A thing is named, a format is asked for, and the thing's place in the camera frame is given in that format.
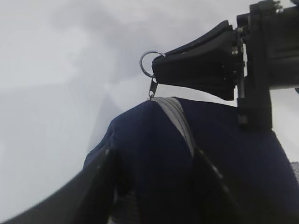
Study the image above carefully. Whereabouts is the metal zipper pull ring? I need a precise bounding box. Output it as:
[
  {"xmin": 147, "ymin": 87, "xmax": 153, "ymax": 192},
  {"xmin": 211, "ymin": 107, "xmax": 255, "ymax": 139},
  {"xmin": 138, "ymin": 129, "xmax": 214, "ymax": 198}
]
[{"xmin": 139, "ymin": 50, "xmax": 166, "ymax": 100}]

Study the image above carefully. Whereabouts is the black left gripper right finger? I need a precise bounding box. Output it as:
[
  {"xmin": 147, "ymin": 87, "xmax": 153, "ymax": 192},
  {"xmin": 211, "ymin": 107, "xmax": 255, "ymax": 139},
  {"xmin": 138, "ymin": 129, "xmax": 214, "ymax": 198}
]
[{"xmin": 192, "ymin": 147, "xmax": 247, "ymax": 224}]

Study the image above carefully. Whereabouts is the navy blue lunch bag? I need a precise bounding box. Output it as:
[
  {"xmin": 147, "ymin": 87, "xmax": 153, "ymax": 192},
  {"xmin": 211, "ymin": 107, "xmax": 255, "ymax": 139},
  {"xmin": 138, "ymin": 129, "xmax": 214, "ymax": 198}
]
[{"xmin": 84, "ymin": 98, "xmax": 299, "ymax": 224}]

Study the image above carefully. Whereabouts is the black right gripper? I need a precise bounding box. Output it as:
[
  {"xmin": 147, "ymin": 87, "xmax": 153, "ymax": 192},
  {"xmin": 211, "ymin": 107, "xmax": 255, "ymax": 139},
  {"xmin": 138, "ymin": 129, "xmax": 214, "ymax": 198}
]
[{"xmin": 152, "ymin": 0, "xmax": 299, "ymax": 130}]

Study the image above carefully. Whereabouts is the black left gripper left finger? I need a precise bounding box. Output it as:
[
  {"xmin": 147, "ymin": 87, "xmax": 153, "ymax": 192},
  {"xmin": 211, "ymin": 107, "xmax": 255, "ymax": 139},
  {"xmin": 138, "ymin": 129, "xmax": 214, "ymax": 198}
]
[{"xmin": 6, "ymin": 149, "xmax": 117, "ymax": 224}]

